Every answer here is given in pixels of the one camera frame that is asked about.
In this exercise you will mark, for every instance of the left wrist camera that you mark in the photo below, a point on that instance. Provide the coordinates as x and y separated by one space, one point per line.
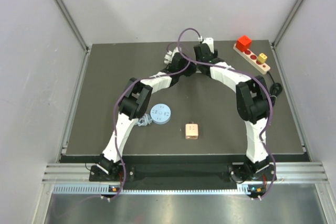
171 53

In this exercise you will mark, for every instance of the red cube plug adapter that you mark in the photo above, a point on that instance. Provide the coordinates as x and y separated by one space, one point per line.
243 43

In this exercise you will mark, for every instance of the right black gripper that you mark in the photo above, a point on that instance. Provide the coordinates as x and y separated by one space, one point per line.
214 55

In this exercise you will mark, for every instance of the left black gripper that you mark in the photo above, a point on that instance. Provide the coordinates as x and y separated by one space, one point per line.
192 68

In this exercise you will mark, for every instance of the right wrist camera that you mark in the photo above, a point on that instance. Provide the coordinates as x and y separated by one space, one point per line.
210 42

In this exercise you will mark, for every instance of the slotted cable duct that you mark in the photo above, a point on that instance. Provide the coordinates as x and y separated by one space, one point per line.
106 189

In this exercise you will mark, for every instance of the yellow cube plug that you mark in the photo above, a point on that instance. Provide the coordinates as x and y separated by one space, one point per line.
261 59

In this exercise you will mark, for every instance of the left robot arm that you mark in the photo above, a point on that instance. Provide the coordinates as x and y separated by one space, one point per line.
133 104

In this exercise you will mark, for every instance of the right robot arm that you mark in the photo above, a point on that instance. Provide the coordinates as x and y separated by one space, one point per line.
253 106

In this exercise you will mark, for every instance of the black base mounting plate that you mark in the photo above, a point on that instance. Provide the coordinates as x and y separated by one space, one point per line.
138 172

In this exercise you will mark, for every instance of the round light blue socket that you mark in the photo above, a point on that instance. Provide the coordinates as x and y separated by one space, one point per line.
160 113

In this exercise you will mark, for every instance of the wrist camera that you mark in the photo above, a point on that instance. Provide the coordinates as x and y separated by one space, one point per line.
171 53
210 42

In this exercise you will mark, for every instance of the cream power strip red sockets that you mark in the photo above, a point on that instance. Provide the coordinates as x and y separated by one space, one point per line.
263 68

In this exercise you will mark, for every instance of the pink cube plug adapter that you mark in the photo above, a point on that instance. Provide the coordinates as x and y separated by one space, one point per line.
191 131

